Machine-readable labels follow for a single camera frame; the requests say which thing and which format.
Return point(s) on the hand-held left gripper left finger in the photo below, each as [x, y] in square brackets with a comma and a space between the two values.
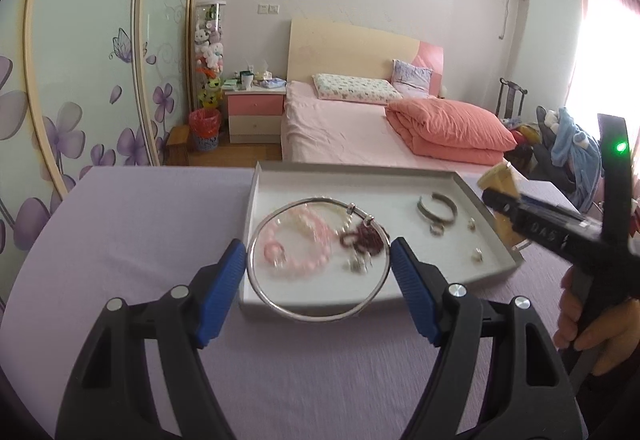
[220, 290]

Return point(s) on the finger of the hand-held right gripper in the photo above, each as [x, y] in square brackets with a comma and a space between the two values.
[505, 207]
[550, 209]

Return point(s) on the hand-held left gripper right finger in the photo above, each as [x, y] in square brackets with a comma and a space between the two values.
[415, 290]

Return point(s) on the yellow bangle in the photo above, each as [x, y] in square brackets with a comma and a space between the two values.
[500, 177]

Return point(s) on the silver earrings cluster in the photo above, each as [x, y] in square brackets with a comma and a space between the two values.
[357, 265]

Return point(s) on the grey jewelry tray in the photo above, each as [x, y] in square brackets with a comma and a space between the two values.
[360, 180]

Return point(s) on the person's right hand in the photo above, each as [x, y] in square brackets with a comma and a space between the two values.
[615, 335]

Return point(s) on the light blue garment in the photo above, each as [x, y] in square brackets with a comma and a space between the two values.
[575, 145]

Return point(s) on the colourful toy pile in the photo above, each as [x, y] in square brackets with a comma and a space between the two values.
[520, 135]

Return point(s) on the dark metal cuff bangle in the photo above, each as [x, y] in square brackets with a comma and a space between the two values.
[425, 215]

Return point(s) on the salmon folded quilt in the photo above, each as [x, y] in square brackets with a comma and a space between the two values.
[450, 125]

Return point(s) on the dark wooden chair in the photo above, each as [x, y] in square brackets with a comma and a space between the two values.
[510, 102]

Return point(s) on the small wooden stool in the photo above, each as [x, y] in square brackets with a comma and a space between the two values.
[177, 140]

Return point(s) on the purple pillow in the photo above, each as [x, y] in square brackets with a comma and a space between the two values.
[412, 77]

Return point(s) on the red trash bin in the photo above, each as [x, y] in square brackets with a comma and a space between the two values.
[205, 125]

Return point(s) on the bed with pink sheet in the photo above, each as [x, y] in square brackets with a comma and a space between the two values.
[330, 130]

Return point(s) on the pink and white nightstand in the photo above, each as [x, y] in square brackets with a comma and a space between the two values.
[255, 107]

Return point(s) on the white floral pillow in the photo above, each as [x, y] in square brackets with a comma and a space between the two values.
[355, 89]

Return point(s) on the green frog plush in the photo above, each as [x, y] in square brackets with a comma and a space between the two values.
[210, 92]

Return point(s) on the white cup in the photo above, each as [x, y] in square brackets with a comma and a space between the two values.
[246, 81]

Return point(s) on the plush toy display case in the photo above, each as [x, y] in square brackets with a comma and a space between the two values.
[210, 50]

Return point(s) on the floral sliding wardrobe doors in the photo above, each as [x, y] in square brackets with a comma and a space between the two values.
[75, 70]

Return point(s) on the white wall socket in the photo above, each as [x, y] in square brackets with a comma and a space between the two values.
[268, 9]

